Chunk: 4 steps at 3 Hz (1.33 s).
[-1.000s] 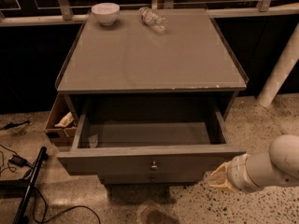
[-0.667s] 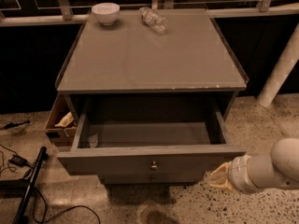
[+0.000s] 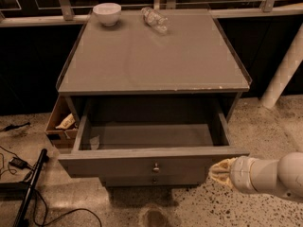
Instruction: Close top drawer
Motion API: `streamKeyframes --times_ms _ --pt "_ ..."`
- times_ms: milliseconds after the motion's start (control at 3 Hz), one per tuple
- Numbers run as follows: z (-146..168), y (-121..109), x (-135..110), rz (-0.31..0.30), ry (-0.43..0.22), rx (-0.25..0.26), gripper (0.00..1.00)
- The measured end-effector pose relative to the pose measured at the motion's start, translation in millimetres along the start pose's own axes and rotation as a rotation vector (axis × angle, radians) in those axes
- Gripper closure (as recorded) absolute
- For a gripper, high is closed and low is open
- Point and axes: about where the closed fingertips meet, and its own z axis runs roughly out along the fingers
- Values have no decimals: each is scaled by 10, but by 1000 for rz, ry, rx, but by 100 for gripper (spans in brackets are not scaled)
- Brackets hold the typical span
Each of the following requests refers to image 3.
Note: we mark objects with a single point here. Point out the clear plastic water bottle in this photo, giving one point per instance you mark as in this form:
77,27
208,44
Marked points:
155,20

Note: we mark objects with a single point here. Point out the lower drawer front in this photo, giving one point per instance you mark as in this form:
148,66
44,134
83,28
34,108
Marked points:
153,180

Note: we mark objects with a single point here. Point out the grey top drawer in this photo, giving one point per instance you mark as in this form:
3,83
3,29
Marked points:
150,136

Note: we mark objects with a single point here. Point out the cream packet in box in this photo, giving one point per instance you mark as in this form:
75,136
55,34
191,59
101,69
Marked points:
68,123

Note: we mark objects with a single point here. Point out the white leaning pole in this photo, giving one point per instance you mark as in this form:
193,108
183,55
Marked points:
285,71

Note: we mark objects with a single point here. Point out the black power adapter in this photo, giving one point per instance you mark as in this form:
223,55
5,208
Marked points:
17,162

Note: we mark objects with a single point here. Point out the white paper scrap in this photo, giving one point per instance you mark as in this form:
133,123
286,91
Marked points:
94,143

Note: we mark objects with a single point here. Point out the metal window railing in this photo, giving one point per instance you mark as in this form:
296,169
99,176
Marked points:
64,12

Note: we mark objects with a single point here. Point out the black tripod pole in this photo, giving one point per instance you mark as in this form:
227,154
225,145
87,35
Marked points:
30,187

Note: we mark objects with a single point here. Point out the white ceramic bowl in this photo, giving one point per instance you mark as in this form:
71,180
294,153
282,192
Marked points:
107,13

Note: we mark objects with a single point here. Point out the grey drawer cabinet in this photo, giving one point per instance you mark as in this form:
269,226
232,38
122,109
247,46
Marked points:
131,59

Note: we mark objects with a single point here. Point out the black object on floor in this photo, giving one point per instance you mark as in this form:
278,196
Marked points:
13,127

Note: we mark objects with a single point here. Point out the brown cardboard box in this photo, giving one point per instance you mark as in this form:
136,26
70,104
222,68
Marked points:
58,132

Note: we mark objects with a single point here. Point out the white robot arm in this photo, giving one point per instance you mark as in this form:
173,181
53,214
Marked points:
282,178

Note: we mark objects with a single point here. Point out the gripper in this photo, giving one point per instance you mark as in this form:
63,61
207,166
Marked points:
239,173

